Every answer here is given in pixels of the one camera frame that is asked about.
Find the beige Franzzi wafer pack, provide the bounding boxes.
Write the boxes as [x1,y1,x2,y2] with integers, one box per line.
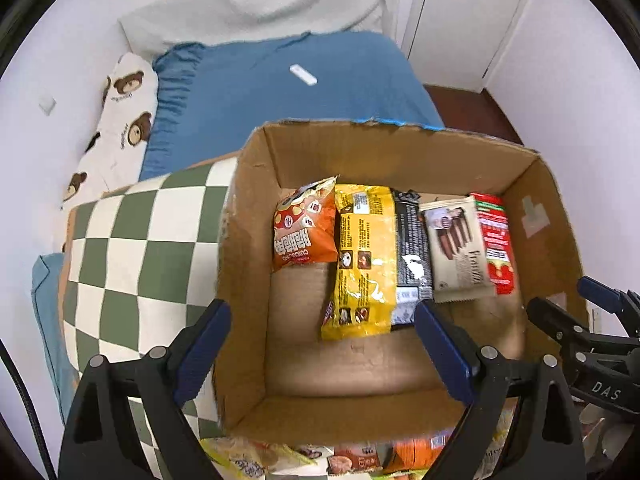
[420,196,497,304]

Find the red snack box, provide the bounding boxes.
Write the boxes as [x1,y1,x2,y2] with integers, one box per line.
[471,193,516,295]

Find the black cookie snack pack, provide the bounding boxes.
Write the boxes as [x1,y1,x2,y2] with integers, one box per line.
[390,188,434,327]

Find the yellow chocolate snack bag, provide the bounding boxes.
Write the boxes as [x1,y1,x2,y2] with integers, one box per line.
[320,184,397,341]

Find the white grey snack pack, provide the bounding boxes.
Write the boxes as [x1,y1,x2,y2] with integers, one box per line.
[473,399,516,480]

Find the yellow chicken snack bag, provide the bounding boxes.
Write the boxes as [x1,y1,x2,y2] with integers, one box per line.
[200,437,317,479]

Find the green white checkered cushion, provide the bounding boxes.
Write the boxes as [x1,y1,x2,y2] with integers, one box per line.
[58,155,241,480]

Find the light blue pillow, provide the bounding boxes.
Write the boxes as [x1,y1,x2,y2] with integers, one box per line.
[30,252,78,424]

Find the brown small snack packet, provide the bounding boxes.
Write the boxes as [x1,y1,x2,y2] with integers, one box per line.
[328,442,392,476]

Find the brown cardboard box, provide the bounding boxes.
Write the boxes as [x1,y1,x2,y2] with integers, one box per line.
[214,122,588,444]

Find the bear print pillow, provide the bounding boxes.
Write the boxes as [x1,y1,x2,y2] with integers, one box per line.
[62,53,158,211]

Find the orange red snack bag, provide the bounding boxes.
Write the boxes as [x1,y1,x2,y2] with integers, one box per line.
[272,177,337,271]

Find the blue bed sheet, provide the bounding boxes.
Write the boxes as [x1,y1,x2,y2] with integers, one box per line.
[140,32,444,180]

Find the white door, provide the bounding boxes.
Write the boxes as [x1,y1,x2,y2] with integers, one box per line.
[402,0,524,92]

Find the white remote control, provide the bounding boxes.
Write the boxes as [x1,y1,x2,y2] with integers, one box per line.
[288,64,318,86]

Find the black cable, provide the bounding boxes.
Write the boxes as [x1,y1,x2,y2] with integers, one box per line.
[0,339,58,480]

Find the white wall switch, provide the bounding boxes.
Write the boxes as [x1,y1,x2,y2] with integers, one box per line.
[38,94,56,116]

